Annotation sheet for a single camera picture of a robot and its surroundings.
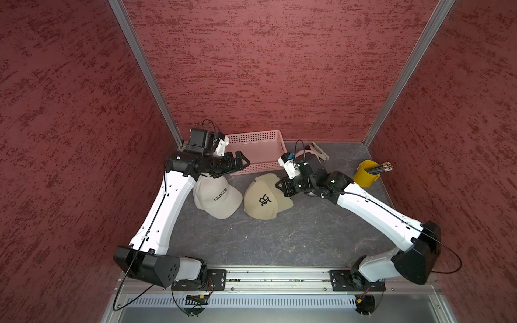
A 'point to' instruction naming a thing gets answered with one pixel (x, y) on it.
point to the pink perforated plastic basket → (262, 149)
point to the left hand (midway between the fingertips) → (238, 170)
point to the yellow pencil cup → (362, 177)
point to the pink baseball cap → (308, 151)
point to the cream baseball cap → (216, 197)
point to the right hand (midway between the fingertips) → (277, 188)
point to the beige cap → (263, 200)
